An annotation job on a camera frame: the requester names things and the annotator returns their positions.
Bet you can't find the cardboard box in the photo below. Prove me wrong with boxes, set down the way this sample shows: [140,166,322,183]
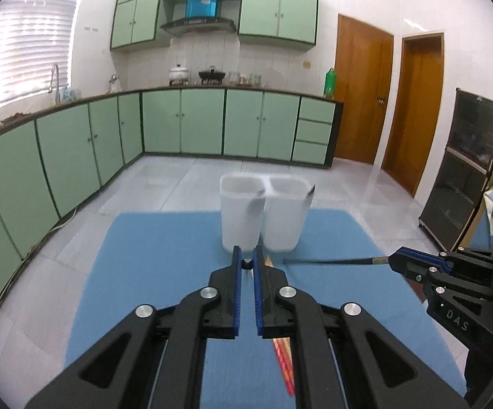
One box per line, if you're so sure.
[467,155,493,253]

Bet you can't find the wooden door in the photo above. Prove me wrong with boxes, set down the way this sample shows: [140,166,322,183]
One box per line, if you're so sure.
[333,13,395,165]
[382,33,446,199]

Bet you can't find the white window blinds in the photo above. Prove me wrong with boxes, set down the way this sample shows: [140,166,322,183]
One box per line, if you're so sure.
[0,0,90,110]

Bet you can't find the dark wooden chopstick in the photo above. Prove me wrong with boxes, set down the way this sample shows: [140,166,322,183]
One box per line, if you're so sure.
[284,256,395,265]

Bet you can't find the dark glass display cabinet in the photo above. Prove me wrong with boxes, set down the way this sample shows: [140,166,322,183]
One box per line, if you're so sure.
[418,88,493,253]

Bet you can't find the white cooking pot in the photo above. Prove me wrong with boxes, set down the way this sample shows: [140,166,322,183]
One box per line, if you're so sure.
[169,63,189,85]

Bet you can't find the red patterned chopstick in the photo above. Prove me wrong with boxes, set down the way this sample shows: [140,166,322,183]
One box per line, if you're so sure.
[265,255,292,393]
[268,256,297,396]

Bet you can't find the range hood with blue chimney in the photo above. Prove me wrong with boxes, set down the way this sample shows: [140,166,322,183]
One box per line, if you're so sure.
[160,0,237,37]

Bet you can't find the green wall cabinet unit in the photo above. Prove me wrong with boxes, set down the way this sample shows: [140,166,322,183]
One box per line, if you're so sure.
[109,0,319,52]

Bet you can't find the black wok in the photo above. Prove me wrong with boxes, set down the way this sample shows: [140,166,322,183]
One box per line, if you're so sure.
[198,65,226,84]

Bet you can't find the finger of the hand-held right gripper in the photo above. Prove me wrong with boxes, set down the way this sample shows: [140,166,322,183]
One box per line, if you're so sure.
[389,246,493,283]
[417,265,493,298]

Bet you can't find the green base cabinet run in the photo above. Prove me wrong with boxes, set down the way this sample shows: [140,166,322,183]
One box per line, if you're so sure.
[0,86,345,337]

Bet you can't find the blue mat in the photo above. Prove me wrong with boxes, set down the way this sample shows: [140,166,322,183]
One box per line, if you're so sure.
[64,210,469,409]

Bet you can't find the green plastic bottle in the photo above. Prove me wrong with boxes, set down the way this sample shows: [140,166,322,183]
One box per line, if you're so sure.
[324,67,338,98]

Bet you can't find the white utensil holder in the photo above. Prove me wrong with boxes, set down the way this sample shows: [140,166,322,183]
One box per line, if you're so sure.
[220,173,314,253]

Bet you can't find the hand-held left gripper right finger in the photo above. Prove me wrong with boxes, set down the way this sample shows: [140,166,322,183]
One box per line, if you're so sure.
[253,245,469,409]

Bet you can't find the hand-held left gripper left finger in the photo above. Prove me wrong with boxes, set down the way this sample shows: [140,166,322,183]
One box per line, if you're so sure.
[25,246,243,409]

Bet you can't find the metal sink faucet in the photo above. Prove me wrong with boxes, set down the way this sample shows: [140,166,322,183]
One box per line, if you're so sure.
[48,63,62,105]

